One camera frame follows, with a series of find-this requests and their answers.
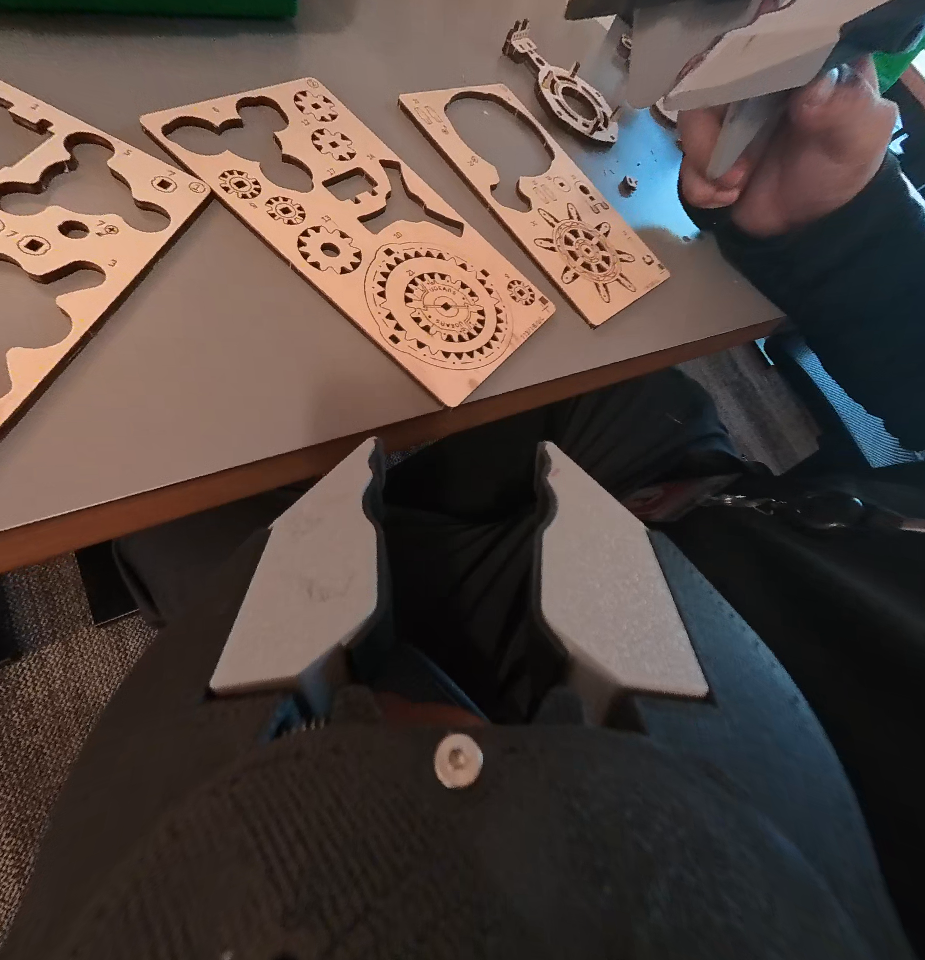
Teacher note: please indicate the person's right hand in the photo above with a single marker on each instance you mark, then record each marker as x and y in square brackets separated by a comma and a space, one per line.
[815, 161]

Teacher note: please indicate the wooden parts sheet, ship wheel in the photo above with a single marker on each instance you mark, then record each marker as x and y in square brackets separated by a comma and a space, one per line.
[635, 274]

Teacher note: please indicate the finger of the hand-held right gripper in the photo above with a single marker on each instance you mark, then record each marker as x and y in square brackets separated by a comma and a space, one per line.
[687, 37]
[770, 56]

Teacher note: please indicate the grey mesh office chair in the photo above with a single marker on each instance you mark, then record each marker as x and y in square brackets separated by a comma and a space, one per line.
[815, 390]

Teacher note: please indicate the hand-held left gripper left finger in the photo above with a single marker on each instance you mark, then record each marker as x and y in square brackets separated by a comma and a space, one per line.
[297, 600]

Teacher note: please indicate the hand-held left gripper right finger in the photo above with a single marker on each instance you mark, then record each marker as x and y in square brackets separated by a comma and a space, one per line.
[620, 600]

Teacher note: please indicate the wooden parts sheet with gears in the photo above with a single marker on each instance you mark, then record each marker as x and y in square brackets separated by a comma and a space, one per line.
[500, 334]

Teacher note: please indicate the person's legs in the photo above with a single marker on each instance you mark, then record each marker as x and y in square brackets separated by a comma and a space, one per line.
[462, 540]

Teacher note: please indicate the wooden parts sheet, large cutouts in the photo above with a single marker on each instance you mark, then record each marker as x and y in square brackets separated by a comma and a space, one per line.
[179, 202]

